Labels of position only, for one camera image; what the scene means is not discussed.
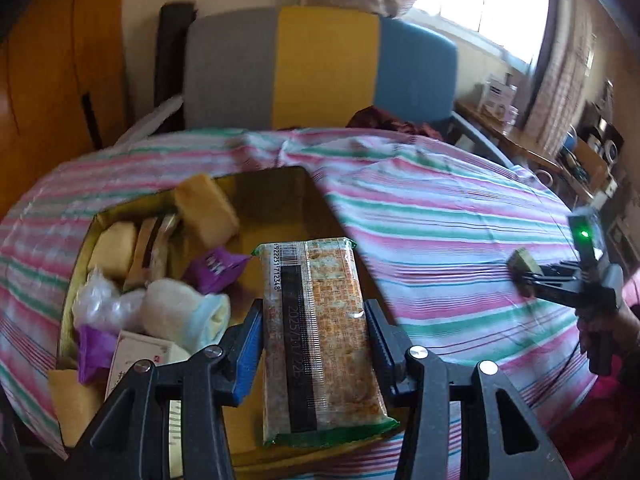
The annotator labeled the white foam board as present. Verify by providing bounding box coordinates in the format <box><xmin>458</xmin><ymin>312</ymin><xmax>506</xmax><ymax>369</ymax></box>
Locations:
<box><xmin>112</xmin><ymin>92</ymin><xmax>186</xmax><ymax>148</ymax></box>

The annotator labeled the maroon cloth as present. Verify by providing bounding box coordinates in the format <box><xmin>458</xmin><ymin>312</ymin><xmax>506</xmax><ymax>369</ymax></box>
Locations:
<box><xmin>346</xmin><ymin>106</ymin><xmax>443</xmax><ymax>142</ymax></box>

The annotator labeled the grey yellow blue sofa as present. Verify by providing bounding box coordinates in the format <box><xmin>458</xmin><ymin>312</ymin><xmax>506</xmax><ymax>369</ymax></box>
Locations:
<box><xmin>182</xmin><ymin>6</ymin><xmax>516</xmax><ymax>166</ymax></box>

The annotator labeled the magenta clothing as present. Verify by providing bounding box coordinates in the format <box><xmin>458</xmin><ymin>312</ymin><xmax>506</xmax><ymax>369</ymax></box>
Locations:
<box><xmin>547</xmin><ymin>270</ymin><xmax>640</xmax><ymax>480</ymax></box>

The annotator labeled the brown cracker packet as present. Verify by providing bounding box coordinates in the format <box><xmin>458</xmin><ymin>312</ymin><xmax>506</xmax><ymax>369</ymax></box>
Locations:
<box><xmin>122</xmin><ymin>214</ymin><xmax>181</xmax><ymax>291</ymax></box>

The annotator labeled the striped tablecloth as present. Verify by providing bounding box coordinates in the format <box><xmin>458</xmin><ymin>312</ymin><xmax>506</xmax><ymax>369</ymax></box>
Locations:
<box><xmin>0</xmin><ymin>127</ymin><xmax>601</xmax><ymax>480</ymax></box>

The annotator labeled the yellow cake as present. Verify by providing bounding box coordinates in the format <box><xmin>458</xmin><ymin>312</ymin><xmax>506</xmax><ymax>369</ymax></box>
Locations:
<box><xmin>87</xmin><ymin>221</ymin><xmax>138</xmax><ymax>283</ymax></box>
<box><xmin>173</xmin><ymin>172</ymin><xmax>241</xmax><ymax>251</ymax></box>
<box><xmin>47</xmin><ymin>367</ymin><xmax>108</xmax><ymax>448</ymax></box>

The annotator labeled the white snack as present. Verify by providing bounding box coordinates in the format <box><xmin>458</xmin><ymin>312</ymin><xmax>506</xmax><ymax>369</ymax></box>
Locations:
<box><xmin>142</xmin><ymin>278</ymin><xmax>206</xmax><ymax>351</ymax></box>
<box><xmin>74</xmin><ymin>267</ymin><xmax>146</xmax><ymax>333</ymax></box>
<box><xmin>192</xmin><ymin>294</ymin><xmax>232</xmax><ymax>356</ymax></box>

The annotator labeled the olive green snack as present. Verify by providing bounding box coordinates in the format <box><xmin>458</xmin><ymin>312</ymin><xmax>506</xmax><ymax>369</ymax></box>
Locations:
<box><xmin>506</xmin><ymin>247</ymin><xmax>543</xmax><ymax>301</ymax></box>

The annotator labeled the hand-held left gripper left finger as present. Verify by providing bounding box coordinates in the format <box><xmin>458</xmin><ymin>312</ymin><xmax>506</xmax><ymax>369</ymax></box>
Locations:
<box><xmin>65</xmin><ymin>299</ymin><xmax>265</xmax><ymax>480</ymax></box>

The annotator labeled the orange cracker packet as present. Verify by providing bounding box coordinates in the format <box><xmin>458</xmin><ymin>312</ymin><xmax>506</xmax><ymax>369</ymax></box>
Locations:
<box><xmin>254</xmin><ymin>237</ymin><xmax>401</xmax><ymax>448</ymax></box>

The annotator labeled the small cream box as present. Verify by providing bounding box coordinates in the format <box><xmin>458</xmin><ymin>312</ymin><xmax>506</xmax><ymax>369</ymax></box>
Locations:
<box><xmin>104</xmin><ymin>331</ymin><xmax>192</xmax><ymax>478</ymax></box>

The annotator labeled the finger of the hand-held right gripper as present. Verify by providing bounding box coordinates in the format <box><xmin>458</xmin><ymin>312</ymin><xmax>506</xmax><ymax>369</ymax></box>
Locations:
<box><xmin>525</xmin><ymin>282</ymin><xmax>583</xmax><ymax>306</ymax></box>
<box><xmin>530</xmin><ymin>262</ymin><xmax>581</xmax><ymax>283</ymax></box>

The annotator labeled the white carton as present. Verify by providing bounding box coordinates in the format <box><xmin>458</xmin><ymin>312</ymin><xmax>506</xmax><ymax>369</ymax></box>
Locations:
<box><xmin>482</xmin><ymin>74</ymin><xmax>518</xmax><ymax>118</ymax></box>

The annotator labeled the black rolled mat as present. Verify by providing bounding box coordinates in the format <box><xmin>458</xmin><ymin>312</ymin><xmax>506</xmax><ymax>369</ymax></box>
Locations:
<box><xmin>154</xmin><ymin>2</ymin><xmax>197</xmax><ymax>111</ymax></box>

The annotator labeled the person's right hand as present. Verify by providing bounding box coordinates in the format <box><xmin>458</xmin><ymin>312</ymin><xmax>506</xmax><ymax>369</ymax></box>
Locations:
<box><xmin>575</xmin><ymin>302</ymin><xmax>640</xmax><ymax>376</ymax></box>

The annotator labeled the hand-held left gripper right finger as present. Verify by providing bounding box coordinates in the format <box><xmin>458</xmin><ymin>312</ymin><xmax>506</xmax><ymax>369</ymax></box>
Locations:
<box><xmin>365</xmin><ymin>299</ymin><xmax>573</xmax><ymax>480</ymax></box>

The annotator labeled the checked curtain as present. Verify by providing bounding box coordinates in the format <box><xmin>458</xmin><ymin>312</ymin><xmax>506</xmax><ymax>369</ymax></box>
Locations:
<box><xmin>522</xmin><ymin>0</ymin><xmax>598</xmax><ymax>146</ymax></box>

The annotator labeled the wooden wardrobe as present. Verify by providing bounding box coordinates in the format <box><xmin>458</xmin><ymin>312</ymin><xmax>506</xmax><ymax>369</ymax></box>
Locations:
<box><xmin>0</xmin><ymin>0</ymin><xmax>131</xmax><ymax>216</ymax></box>

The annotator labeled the wooden side desk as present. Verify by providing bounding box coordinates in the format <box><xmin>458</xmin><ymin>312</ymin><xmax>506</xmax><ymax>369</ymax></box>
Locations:
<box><xmin>455</xmin><ymin>100</ymin><xmax>626</xmax><ymax>221</ymax></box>

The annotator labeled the gold tin box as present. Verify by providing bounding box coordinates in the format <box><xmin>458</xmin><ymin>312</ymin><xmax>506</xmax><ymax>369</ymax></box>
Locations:
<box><xmin>55</xmin><ymin>165</ymin><xmax>401</xmax><ymax>466</ymax></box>

